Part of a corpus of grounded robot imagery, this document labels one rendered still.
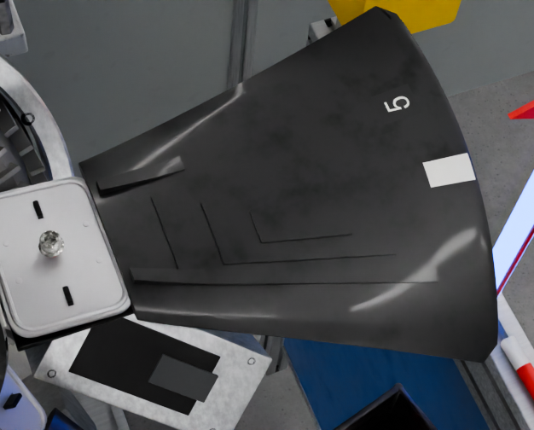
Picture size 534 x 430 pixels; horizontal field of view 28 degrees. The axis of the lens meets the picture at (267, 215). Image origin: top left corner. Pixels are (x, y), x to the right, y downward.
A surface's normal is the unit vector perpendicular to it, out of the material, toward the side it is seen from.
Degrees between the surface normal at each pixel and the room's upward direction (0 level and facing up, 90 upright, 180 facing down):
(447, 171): 20
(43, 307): 7
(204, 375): 50
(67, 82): 90
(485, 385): 90
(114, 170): 5
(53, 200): 7
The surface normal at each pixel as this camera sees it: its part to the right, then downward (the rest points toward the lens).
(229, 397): 0.33, 0.29
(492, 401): -0.92, 0.29
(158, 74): 0.38, 0.81
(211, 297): 0.29, -0.39
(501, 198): 0.07, -0.51
